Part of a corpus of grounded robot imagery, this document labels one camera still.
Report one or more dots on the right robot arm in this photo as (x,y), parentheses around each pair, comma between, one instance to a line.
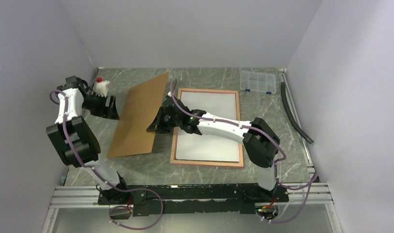
(259,140)

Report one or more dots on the seascape photo print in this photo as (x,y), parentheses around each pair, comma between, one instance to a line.
(213,128)

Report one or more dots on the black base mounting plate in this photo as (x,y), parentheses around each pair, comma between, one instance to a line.
(147,200)

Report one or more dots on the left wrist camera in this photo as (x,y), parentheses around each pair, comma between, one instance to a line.
(101,87)

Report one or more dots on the brown backing board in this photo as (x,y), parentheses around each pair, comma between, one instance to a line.
(140,109)

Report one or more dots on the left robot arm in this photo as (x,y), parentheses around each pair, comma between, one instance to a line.
(75,142)

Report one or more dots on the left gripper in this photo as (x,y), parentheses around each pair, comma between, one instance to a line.
(112,111)

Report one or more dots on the aluminium extrusion rail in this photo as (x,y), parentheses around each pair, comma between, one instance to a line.
(88,196)

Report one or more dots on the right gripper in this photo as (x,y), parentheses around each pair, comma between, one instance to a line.
(157,125)

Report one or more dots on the clear plastic organizer box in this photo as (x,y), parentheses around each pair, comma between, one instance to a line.
(258,82)

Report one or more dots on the pink picture frame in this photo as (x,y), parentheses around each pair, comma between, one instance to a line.
(240,128)

